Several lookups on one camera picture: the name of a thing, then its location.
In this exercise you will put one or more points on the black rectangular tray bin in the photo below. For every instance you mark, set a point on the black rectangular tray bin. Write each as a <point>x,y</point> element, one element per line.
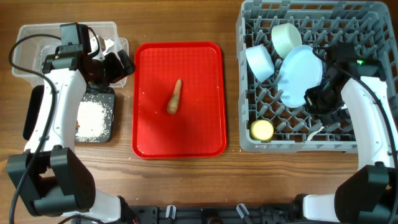
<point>107,99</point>

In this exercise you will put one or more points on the red serving tray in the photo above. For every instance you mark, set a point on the red serving tray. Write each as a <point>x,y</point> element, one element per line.
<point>198,128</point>

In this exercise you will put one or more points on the clear plastic waste bin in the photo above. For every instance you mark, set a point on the clear plastic waste bin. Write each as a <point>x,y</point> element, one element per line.
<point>42,41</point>

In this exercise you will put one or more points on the large light blue plate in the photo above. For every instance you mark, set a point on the large light blue plate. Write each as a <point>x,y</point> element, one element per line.
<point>301,70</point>

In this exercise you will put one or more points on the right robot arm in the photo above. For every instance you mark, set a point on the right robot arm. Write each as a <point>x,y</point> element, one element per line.
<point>370,195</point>

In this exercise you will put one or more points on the white plastic spoon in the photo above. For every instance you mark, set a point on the white plastic spoon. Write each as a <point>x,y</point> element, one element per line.
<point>311,135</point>

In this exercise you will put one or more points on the white rice pile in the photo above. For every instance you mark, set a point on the white rice pile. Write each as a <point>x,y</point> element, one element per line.
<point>92,120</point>

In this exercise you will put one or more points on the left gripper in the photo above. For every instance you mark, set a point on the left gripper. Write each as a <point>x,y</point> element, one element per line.
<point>117,73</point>

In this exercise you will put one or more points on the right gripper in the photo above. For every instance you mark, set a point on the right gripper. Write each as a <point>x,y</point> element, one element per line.
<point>309,97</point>

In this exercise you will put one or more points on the yellow plastic cup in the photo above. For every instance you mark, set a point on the yellow plastic cup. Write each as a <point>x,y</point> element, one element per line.
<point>261,130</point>

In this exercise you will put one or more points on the light green bowl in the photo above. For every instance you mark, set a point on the light green bowl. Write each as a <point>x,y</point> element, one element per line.
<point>285,37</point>

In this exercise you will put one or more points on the small light blue bowl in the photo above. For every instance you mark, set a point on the small light blue bowl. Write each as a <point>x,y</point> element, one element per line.
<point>260,62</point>

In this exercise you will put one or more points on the grey dishwasher rack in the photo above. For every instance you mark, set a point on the grey dishwasher rack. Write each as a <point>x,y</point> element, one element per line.
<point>365,24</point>

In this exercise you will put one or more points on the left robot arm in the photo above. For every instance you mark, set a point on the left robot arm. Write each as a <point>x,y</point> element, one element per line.
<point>48,176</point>

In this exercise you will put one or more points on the brown carrot stick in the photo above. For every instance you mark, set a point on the brown carrot stick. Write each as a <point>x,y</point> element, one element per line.
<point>172,106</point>

